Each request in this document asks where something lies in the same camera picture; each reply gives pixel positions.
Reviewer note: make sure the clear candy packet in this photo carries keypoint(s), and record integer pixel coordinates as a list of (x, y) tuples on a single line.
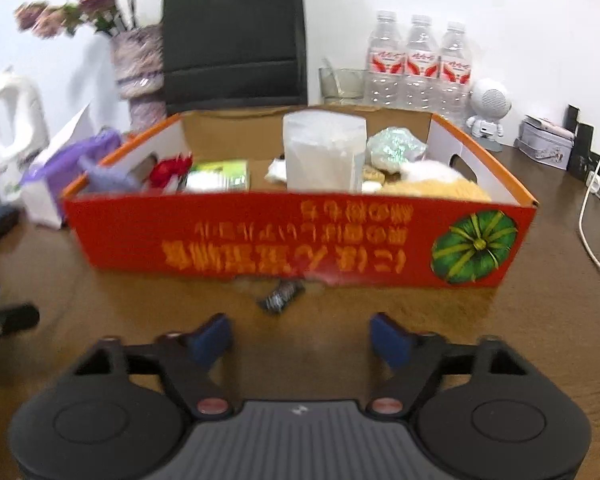
[(281, 297)]

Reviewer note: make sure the yellow block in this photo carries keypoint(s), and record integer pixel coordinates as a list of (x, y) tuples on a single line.
[(374, 175)]

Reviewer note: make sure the white detergent jug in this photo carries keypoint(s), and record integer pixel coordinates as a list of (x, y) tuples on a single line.
[(15, 125)]

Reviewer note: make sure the small black box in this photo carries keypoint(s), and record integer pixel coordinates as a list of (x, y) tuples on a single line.
[(573, 115), (582, 152)]

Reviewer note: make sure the white plastic pack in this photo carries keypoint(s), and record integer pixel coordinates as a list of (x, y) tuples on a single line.
[(325, 155)]

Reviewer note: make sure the purple mottled vase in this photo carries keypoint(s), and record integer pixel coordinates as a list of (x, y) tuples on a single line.
[(137, 70)]

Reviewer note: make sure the power strip with chargers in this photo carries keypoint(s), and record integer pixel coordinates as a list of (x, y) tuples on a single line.
[(587, 240)]

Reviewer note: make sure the yellow plush toy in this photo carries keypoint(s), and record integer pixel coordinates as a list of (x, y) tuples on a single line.
[(440, 185)]

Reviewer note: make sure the glass cup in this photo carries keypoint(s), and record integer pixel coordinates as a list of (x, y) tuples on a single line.
[(342, 85)]

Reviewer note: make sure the grey tin box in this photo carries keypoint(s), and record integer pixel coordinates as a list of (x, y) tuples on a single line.
[(545, 145)]

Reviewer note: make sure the red cardboard box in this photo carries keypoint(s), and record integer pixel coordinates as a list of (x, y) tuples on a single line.
[(280, 250)]

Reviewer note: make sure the black paper bag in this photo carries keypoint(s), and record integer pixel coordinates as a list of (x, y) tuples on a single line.
[(235, 40)]

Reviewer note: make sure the white robot speaker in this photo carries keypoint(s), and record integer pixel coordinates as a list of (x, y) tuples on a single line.
[(489, 105)]

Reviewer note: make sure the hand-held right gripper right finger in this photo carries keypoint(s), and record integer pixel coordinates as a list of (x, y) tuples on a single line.
[(390, 342)]

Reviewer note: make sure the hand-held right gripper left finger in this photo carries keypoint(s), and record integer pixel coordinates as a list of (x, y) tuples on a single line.
[(210, 340)]

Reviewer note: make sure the red artificial rose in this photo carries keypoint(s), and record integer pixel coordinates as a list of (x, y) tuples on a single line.
[(167, 170)]

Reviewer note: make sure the white tissue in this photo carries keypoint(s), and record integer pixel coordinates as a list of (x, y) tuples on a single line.
[(276, 170)]

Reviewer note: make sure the small green box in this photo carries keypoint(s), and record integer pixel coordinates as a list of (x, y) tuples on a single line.
[(217, 175)]

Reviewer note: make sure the purple tissue pack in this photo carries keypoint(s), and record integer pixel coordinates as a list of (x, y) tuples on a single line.
[(55, 175)]

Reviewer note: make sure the clear water bottle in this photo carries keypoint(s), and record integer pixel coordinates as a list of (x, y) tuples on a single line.
[(422, 70), (455, 77), (385, 65)]

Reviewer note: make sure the iridescent plastic ball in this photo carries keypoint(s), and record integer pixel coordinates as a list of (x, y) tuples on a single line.
[(395, 147)]

